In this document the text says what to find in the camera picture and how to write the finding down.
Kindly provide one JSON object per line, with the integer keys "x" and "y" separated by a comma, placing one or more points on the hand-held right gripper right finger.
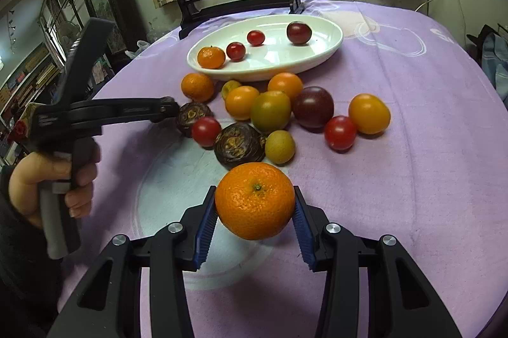
{"x": 303, "y": 240}

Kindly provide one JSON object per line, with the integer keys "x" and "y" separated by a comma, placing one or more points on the green-orange tomato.
{"x": 270, "y": 111}

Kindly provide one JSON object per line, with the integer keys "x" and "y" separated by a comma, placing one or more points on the large dark water chestnut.
{"x": 238, "y": 145}

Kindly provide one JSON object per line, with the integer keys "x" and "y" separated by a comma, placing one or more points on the person's left forearm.
{"x": 24, "y": 274}

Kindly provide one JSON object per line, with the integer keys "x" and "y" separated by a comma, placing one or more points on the small dark water chestnut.
{"x": 190, "y": 112}

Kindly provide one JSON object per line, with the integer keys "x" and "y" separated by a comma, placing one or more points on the yellow-orange oval fruit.
{"x": 369, "y": 114}

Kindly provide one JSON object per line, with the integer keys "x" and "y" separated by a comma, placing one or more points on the small mandarin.
{"x": 211, "y": 58}
{"x": 197, "y": 87}

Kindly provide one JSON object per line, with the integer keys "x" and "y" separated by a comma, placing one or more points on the purple tablecloth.
{"x": 397, "y": 183}

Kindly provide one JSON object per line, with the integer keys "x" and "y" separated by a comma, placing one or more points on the small dark purple tomato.
{"x": 299, "y": 33}

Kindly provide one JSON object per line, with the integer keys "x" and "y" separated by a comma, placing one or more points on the small smooth orange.
{"x": 285, "y": 82}
{"x": 241, "y": 103}

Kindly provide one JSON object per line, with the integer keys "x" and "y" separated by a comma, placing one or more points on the large orange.
{"x": 256, "y": 203}

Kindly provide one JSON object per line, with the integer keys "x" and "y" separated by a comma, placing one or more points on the large dark purple tomato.
{"x": 313, "y": 107}

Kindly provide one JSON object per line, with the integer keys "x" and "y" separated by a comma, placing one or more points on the white plastic bag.
{"x": 137, "y": 50}

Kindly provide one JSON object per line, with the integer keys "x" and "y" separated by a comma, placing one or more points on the person's left hand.
{"x": 24, "y": 179}

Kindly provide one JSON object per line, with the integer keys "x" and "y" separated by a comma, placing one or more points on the red cherry tomato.
{"x": 235, "y": 51}
{"x": 340, "y": 132}
{"x": 255, "y": 37}
{"x": 206, "y": 131}

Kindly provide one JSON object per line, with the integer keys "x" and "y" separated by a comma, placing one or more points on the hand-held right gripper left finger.
{"x": 206, "y": 232}

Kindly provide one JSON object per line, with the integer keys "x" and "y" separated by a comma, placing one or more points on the small yellow kumquat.
{"x": 229, "y": 87}

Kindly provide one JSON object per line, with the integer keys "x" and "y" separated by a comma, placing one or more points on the bookshelf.
{"x": 27, "y": 84}

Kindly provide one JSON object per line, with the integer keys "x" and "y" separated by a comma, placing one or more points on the pile of clothes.
{"x": 494, "y": 60}

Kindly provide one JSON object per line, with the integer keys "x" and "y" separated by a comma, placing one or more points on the small yellow-green fruit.
{"x": 280, "y": 146}

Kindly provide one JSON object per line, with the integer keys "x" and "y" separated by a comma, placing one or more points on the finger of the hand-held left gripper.
{"x": 131, "y": 109}

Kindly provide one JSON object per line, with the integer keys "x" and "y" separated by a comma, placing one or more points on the white oval plate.
{"x": 274, "y": 54}

